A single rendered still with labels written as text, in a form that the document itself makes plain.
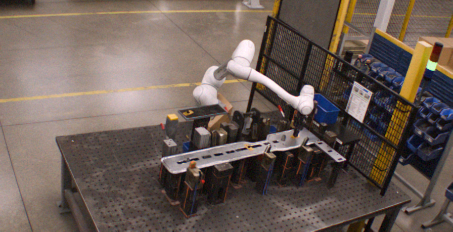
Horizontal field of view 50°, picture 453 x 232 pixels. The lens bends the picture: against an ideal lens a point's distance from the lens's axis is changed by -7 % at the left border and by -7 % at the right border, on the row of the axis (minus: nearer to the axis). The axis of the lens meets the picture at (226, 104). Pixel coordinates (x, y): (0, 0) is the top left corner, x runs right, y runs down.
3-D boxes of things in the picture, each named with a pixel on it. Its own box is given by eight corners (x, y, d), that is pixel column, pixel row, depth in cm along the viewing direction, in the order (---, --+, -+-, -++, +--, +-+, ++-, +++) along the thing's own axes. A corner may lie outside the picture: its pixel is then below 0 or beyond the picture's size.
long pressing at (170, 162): (173, 177, 342) (173, 175, 342) (157, 158, 358) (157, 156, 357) (322, 141, 420) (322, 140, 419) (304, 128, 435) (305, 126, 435)
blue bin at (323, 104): (322, 125, 436) (326, 111, 431) (301, 107, 459) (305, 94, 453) (336, 123, 445) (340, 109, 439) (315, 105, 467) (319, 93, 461)
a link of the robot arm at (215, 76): (197, 87, 458) (205, 67, 468) (213, 96, 462) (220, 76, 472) (236, 54, 392) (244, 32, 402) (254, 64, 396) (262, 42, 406)
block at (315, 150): (306, 183, 415) (316, 154, 402) (298, 175, 422) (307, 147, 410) (315, 180, 420) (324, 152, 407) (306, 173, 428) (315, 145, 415)
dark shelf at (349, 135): (343, 146, 417) (344, 143, 416) (276, 94, 479) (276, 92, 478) (360, 141, 430) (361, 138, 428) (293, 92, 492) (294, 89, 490)
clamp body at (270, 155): (260, 196, 388) (270, 159, 373) (251, 187, 397) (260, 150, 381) (269, 194, 394) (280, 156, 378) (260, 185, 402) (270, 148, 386)
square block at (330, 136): (319, 173, 431) (330, 136, 415) (313, 167, 437) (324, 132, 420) (325, 171, 436) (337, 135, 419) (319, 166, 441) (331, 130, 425)
